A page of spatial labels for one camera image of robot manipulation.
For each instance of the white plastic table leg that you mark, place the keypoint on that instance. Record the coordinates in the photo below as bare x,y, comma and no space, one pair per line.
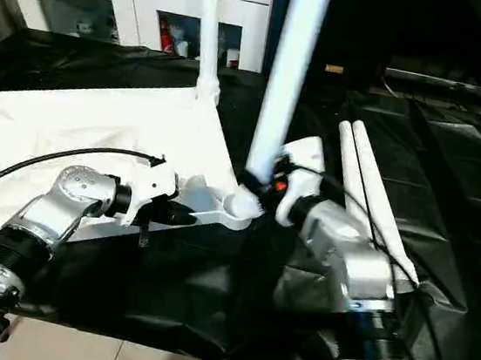
374,175
355,172
208,27
288,80

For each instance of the black mat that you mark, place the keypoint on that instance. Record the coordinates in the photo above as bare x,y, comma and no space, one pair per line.
208,299

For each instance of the white plastic table top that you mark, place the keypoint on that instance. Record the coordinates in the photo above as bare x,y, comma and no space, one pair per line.
98,127

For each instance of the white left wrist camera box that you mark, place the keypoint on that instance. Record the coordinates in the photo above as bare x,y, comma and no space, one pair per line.
154,185

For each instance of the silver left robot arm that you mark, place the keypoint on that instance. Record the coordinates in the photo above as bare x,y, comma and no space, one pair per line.
52,210

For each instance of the small tan tag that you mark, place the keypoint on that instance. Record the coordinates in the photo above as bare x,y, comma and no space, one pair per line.
333,68

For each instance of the black metal rail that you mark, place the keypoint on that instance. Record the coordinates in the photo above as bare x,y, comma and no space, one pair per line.
458,84

